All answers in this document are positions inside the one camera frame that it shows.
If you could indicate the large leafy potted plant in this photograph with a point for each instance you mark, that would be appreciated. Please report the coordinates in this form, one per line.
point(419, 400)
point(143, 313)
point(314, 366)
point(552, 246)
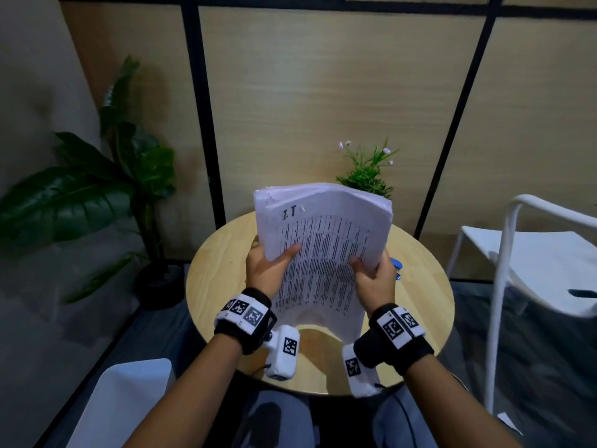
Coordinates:
point(70, 205)

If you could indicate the black right wristband with markers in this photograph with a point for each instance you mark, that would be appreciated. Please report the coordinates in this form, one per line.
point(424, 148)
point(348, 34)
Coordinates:
point(396, 335)

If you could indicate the white plastic bin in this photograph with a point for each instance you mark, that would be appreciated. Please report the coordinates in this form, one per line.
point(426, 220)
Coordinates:
point(116, 405)

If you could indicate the person's right hand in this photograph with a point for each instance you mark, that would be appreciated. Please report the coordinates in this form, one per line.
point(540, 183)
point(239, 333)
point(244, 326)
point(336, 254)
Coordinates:
point(378, 289)

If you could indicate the black flat object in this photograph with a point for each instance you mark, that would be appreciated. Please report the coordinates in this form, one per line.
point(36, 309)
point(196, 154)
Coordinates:
point(583, 293)

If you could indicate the white metal chair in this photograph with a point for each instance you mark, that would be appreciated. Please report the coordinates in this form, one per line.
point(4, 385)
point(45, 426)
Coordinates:
point(545, 261)

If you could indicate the stack of printed papers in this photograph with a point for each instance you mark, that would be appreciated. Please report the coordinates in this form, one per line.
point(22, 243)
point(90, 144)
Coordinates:
point(322, 219)

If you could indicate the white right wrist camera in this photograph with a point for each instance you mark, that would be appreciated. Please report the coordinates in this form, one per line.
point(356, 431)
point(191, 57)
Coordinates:
point(359, 373)

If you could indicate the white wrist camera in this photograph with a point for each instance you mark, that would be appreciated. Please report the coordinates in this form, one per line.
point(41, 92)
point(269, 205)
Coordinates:
point(359, 373)
point(282, 354)

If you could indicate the black wristband with markers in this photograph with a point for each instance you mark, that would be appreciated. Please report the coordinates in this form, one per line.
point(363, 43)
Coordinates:
point(245, 317)
point(396, 335)

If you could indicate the white paper scrap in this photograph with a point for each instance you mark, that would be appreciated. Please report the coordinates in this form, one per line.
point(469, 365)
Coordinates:
point(509, 422)

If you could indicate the person's right forearm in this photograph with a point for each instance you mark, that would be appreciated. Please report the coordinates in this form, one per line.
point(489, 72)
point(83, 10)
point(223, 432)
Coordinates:
point(457, 405)

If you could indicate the small potted flowering plant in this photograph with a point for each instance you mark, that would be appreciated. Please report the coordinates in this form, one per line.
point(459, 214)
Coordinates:
point(366, 174)

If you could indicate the person's left hand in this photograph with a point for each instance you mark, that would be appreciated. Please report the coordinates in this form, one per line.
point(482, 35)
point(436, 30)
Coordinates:
point(266, 275)

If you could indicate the person's left forearm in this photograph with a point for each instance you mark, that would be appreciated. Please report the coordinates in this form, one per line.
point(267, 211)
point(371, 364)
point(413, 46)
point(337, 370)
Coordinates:
point(186, 396)

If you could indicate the black left wristband with markers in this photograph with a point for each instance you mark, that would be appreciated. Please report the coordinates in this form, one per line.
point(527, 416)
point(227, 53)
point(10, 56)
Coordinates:
point(245, 317)

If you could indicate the blue stapler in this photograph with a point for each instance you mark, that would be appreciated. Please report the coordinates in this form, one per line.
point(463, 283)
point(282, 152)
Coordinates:
point(396, 265)

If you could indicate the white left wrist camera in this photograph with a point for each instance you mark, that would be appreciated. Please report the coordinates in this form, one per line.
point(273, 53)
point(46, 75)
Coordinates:
point(282, 354)

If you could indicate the round wooden table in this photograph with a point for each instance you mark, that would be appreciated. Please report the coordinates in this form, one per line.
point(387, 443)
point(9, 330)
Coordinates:
point(219, 284)

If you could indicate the person's grey trousers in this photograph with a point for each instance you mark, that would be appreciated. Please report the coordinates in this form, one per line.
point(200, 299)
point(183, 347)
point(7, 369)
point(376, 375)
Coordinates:
point(280, 419)

